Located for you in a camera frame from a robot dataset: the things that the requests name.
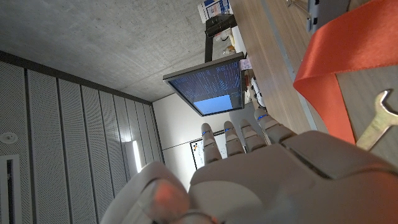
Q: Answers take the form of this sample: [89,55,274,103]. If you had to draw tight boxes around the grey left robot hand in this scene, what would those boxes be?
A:
[99,108,398,224]

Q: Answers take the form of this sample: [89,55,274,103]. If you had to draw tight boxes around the orange ribbon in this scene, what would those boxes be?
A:
[293,0,398,146]

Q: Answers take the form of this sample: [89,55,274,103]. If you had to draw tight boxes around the white game controller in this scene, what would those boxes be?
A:
[250,76,267,108]

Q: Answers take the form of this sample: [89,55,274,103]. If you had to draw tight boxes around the small silver wrench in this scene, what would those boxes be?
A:
[356,89,398,152]

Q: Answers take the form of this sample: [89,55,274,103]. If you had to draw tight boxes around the black computer monitor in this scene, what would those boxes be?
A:
[162,52,247,118]

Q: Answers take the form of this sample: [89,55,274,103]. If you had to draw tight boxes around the pink sticky note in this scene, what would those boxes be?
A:
[239,57,253,71]

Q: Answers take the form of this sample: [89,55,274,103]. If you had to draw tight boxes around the white framed wall board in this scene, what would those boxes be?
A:
[190,130,228,170]

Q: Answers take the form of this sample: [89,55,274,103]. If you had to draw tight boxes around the white wall light bar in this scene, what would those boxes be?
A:
[124,139,143,175]

